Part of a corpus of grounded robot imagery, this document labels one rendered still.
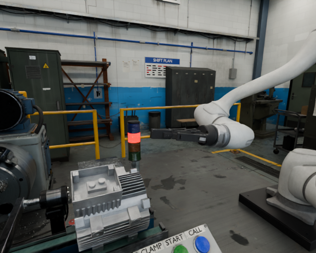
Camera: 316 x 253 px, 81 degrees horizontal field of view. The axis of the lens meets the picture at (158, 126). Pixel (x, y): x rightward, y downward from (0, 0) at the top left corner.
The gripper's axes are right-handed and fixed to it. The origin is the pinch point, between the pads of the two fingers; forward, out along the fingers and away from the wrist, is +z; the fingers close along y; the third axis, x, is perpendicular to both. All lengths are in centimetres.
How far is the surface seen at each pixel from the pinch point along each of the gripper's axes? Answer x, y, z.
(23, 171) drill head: 19.3, -21.6, 39.6
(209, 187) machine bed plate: 36, -23, -49
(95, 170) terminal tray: 11.7, -1.2, 19.2
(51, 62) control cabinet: -47, -312, 53
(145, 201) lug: 18.3, 7.3, 6.2
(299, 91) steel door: -90, -294, -641
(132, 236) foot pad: 30.0, 6.1, 8.5
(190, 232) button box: 15.4, 24.6, 3.3
